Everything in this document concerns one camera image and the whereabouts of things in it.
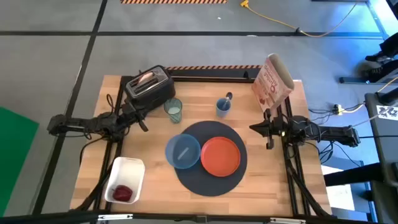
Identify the yellow extension cable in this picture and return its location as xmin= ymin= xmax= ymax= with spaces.
xmin=239 ymin=0 xmax=358 ymax=38

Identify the green floor mat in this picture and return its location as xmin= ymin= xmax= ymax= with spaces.
xmin=0 ymin=106 xmax=40 ymax=215

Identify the dark grey labelled cabinet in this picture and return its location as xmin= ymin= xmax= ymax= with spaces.
xmin=363 ymin=91 xmax=398 ymax=224

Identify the orange plate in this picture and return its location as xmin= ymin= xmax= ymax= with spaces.
xmin=200 ymin=136 xmax=242 ymax=178

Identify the blue bowl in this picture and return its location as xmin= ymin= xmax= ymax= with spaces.
xmin=164 ymin=133 xmax=202 ymax=170

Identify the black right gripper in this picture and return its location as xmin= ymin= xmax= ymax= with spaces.
xmin=249 ymin=109 xmax=285 ymax=150

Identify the red apple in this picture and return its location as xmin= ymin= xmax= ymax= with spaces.
xmin=112 ymin=184 xmax=134 ymax=202

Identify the white plastic bin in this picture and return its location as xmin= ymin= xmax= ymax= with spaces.
xmin=104 ymin=156 xmax=146 ymax=205

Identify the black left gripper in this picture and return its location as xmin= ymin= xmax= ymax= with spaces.
xmin=121 ymin=100 xmax=160 ymax=133

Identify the black two-slot toaster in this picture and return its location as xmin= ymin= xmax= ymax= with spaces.
xmin=124 ymin=64 xmax=177 ymax=110

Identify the metal spoon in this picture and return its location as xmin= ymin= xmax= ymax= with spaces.
xmin=221 ymin=91 xmax=233 ymax=110

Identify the orange-black striped cable cover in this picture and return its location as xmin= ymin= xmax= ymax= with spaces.
xmin=120 ymin=0 xmax=228 ymax=5
xmin=164 ymin=65 xmax=264 ymax=71

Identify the round dark woven placemat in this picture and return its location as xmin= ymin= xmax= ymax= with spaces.
xmin=173 ymin=120 xmax=248 ymax=197

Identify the black chair base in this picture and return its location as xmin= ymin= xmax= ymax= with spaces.
xmin=338 ymin=32 xmax=398 ymax=85

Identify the black table frame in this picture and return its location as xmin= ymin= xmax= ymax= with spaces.
xmin=71 ymin=68 xmax=335 ymax=224

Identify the teal drinking glass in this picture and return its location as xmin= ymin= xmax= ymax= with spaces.
xmin=164 ymin=97 xmax=183 ymax=124

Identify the bread slice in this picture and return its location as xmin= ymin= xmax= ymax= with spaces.
xmin=136 ymin=71 xmax=155 ymax=85

